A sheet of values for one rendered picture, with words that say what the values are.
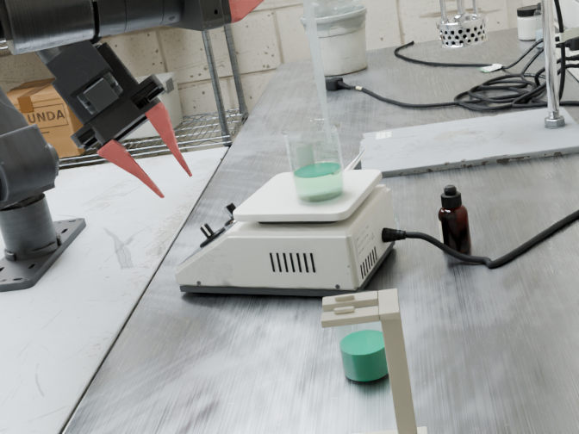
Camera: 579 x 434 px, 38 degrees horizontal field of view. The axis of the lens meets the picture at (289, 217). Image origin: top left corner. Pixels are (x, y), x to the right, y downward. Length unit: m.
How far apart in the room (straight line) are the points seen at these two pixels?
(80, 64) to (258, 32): 2.50
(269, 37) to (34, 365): 2.53
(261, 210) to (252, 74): 2.49
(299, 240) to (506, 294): 0.19
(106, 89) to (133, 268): 0.28
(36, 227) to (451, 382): 0.58
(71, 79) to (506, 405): 0.45
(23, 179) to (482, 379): 0.59
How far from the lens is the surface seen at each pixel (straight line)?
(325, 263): 0.79
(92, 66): 0.77
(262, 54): 3.26
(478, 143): 1.18
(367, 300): 0.51
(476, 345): 0.70
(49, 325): 0.90
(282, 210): 0.80
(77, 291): 0.96
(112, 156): 0.84
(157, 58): 3.35
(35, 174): 1.03
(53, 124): 3.07
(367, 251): 0.81
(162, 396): 0.71
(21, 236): 1.06
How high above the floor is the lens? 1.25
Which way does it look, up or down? 20 degrees down
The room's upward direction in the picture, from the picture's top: 10 degrees counter-clockwise
